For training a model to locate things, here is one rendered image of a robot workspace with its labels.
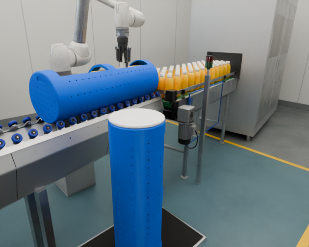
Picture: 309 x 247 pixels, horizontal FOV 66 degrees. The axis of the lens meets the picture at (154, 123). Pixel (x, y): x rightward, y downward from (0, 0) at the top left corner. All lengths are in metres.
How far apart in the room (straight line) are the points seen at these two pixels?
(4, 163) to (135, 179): 0.58
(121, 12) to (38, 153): 1.00
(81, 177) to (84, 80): 1.24
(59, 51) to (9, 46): 2.22
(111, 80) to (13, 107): 3.04
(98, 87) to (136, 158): 0.52
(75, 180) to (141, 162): 1.33
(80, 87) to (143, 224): 0.80
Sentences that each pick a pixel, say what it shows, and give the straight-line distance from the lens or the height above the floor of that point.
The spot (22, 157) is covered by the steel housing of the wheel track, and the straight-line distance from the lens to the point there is 1.26.
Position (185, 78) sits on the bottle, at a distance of 2.21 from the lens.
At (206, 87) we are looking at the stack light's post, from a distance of 2.13.
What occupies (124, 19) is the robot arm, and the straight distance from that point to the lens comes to 1.68.
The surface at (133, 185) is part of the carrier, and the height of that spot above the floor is 0.73.
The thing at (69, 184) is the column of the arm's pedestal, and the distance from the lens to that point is 2.37.
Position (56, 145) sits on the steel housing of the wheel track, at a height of 0.87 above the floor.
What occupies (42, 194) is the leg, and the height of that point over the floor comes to 0.60.
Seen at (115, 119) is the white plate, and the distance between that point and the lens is 1.14.
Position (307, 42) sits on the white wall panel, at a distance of 5.60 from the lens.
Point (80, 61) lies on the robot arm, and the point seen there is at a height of 1.20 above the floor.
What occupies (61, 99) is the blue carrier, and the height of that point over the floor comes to 1.11.
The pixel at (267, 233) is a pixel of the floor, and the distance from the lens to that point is 2.18.
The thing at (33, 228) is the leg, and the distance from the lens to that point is 1.73.
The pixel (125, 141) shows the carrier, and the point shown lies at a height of 0.96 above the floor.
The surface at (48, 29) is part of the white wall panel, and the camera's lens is 4.45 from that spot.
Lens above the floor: 1.41
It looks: 20 degrees down
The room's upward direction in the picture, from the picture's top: 1 degrees clockwise
